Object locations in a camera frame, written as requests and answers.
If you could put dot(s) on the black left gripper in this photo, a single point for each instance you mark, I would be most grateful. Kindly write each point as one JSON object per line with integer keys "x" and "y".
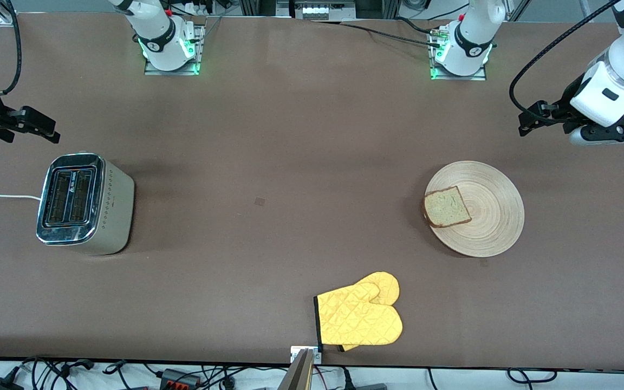
{"x": 565, "y": 109}

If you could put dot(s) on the round wooden plate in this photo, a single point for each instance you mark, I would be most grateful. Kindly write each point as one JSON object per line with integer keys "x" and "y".
{"x": 491, "y": 216}

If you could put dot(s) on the brown bread slice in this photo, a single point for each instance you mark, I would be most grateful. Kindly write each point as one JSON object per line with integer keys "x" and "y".
{"x": 446, "y": 207}

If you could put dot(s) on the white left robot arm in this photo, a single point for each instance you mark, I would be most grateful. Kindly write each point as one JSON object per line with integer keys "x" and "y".
{"x": 472, "y": 38}

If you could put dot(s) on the silver two-slot toaster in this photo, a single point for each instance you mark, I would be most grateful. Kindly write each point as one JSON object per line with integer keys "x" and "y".
{"x": 117, "y": 216}

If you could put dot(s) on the white terminal block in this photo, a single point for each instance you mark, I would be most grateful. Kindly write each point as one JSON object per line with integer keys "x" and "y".
{"x": 317, "y": 12}

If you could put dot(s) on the black power adapter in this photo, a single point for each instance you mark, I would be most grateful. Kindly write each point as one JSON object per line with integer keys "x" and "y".
{"x": 0, "y": 385}

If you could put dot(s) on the yellow quilted oven mitt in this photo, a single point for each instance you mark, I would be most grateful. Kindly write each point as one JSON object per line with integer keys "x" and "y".
{"x": 358, "y": 319}

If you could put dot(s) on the black connector with orange levers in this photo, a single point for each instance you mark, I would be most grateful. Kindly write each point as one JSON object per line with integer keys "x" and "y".
{"x": 179, "y": 378}

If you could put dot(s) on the flat black adapter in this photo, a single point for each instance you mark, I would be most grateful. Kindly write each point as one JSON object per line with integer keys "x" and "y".
{"x": 369, "y": 387}

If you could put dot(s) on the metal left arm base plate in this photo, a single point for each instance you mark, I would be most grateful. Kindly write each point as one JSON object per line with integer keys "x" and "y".
{"x": 480, "y": 77}

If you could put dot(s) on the aluminium frame strut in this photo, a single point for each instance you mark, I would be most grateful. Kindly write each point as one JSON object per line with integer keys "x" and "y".
{"x": 6, "y": 20}

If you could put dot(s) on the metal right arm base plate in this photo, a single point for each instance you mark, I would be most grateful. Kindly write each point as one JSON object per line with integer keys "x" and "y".
{"x": 152, "y": 70}

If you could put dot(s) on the small metal clamp bracket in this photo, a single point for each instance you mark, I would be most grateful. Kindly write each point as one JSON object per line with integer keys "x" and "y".
{"x": 296, "y": 353}

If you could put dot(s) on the tan camera mount post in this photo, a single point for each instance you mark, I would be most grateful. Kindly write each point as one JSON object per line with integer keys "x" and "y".
{"x": 298, "y": 376}

